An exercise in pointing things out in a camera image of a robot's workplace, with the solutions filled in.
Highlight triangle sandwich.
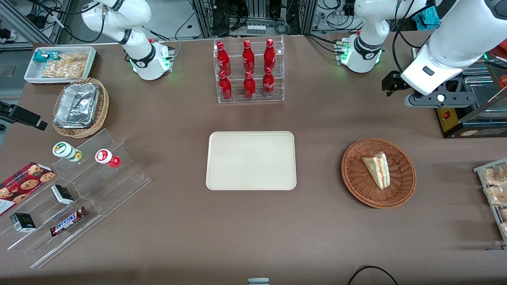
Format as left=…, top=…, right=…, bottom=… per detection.
left=361, top=152, right=391, bottom=190

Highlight round brown wicker basket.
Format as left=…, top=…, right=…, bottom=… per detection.
left=341, top=137, right=417, bottom=209

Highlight beige plastic tray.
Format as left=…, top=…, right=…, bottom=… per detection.
left=206, top=131, right=297, bottom=191

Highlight oval light wicker basket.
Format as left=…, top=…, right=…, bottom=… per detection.
left=52, top=78, right=110, bottom=139

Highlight black hot food display case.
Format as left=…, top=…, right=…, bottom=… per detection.
left=411, top=38, right=507, bottom=139

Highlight steel food pan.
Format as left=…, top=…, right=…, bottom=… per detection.
left=463, top=75, right=507, bottom=110

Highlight wrapped bread packet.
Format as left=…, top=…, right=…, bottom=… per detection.
left=481, top=165, right=507, bottom=186
left=484, top=185, right=507, bottom=205

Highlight red cola bottle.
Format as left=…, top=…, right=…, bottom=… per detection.
left=242, top=40, right=255, bottom=74
left=216, top=42, right=232, bottom=76
left=219, top=70, right=233, bottom=101
left=244, top=70, right=256, bottom=100
left=264, top=38, right=276, bottom=74
left=262, top=66, right=275, bottom=98

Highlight clear acrylic bottle rack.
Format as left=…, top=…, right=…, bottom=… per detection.
left=213, top=36, right=285, bottom=105

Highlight red lid cup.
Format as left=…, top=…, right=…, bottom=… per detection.
left=95, top=148, right=121, bottom=168

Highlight clear acrylic stepped display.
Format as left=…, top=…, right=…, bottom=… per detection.
left=0, top=128, right=152, bottom=270

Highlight stacked aluminium foil trays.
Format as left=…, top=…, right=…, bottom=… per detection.
left=53, top=82, right=100, bottom=129

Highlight clear bag of crackers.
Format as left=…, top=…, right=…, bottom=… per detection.
left=42, top=53, right=88, bottom=79

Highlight green lid cup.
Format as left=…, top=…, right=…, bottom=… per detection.
left=53, top=141, right=83, bottom=163

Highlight small black box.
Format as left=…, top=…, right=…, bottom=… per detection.
left=51, top=184, right=74, bottom=205
left=10, top=213, right=37, bottom=233

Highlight Snickers chocolate bar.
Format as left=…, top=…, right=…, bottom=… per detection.
left=50, top=206, right=88, bottom=237

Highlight teal snack packet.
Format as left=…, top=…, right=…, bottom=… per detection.
left=32, top=51, right=64, bottom=64

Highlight white plastic snack bin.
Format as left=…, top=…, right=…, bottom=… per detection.
left=24, top=46, right=97, bottom=85

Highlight red cookie box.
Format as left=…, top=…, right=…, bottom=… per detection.
left=0, top=161, right=56, bottom=217

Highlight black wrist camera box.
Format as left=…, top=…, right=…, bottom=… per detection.
left=381, top=70, right=405, bottom=97

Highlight wire bread tray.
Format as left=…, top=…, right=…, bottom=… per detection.
left=473, top=158, right=507, bottom=250

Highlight black floor cable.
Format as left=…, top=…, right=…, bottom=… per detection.
left=347, top=265, right=399, bottom=285

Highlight aluminium frame rack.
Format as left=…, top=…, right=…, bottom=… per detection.
left=192, top=0, right=317, bottom=38

